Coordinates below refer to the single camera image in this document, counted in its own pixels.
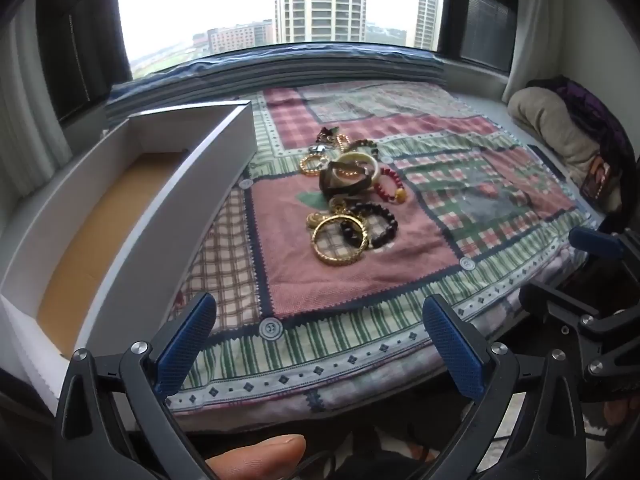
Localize beige pillow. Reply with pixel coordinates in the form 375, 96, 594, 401
506, 86, 608, 191

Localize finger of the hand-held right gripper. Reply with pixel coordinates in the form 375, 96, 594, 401
569, 226, 640, 281
518, 282, 601, 341

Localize red bead bracelet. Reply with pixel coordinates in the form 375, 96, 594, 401
373, 167, 409, 206

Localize gold chain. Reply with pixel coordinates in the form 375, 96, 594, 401
328, 197, 362, 217

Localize long white cardboard box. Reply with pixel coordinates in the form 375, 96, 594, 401
0, 100, 257, 413

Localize window with city view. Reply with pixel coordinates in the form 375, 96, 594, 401
116, 0, 449, 81

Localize dark bead bracelet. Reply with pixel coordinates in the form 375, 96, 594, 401
340, 202, 401, 251

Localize cream bangle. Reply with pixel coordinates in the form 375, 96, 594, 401
335, 152, 382, 181

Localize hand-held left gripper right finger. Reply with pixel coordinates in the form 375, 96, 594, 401
422, 294, 588, 480

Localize person's right hand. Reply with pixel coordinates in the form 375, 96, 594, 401
597, 392, 640, 435

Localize small red gold packet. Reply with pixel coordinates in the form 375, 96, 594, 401
581, 156, 609, 197

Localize wooden bead bracelet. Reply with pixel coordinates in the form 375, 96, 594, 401
345, 139, 381, 159

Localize stack of folded blue-grey mats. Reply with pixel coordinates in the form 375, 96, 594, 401
106, 44, 447, 123

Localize plaid patchwork blanket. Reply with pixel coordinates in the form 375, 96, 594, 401
165, 81, 608, 431

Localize amber bead necklace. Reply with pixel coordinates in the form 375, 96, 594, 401
299, 133, 352, 177

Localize gold bangle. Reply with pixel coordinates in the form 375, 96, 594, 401
312, 214, 372, 266

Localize beige and purple cushion pile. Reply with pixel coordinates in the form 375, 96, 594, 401
527, 75, 637, 211

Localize person's left hand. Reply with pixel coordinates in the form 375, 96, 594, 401
205, 434, 307, 480

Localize brown wooden bangle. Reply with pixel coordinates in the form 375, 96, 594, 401
318, 159, 374, 197

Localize dark side window panel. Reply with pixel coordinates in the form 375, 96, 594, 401
36, 0, 134, 122
439, 0, 522, 75

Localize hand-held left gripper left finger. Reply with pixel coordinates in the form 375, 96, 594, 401
52, 291, 218, 480

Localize white sheer curtain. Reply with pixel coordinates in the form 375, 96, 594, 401
501, 0, 568, 103
0, 7, 75, 198

